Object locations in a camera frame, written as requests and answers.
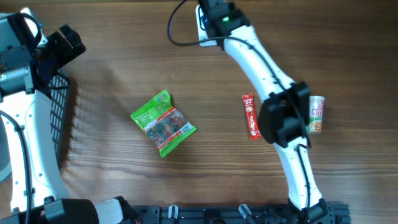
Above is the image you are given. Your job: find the green candy bag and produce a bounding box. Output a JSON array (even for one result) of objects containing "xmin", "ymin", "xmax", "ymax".
[{"xmin": 131, "ymin": 90, "xmax": 197, "ymax": 157}]

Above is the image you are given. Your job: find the red Nescafe stick sachet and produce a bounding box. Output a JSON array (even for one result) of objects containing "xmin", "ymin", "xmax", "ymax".
[{"xmin": 243, "ymin": 93, "xmax": 262, "ymax": 140}]

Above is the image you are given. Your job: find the cup noodles container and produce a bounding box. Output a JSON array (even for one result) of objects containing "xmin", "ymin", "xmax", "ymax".
[{"xmin": 307, "ymin": 96, "xmax": 325, "ymax": 134}]

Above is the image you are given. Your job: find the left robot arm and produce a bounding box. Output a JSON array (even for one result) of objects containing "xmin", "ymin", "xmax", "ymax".
[{"xmin": 1, "ymin": 9, "xmax": 124, "ymax": 223}]

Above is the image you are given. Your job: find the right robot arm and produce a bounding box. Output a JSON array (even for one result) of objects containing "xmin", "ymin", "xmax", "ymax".
[{"xmin": 199, "ymin": 1, "xmax": 328, "ymax": 223}]

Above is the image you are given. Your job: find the white barcode scanner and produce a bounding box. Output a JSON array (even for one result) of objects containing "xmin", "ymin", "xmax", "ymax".
[{"xmin": 195, "ymin": 4, "xmax": 217, "ymax": 47}]

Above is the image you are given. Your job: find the grey plastic mesh basket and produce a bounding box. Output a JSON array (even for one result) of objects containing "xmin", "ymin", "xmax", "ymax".
[{"xmin": 0, "ymin": 70, "xmax": 72, "ymax": 183}]

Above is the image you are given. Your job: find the left camera cable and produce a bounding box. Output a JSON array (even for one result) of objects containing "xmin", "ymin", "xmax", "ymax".
[{"xmin": 0, "ymin": 110, "xmax": 34, "ymax": 224}]

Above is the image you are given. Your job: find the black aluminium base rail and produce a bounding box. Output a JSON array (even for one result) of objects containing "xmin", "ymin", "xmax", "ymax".
[{"xmin": 124, "ymin": 203, "xmax": 351, "ymax": 224}]

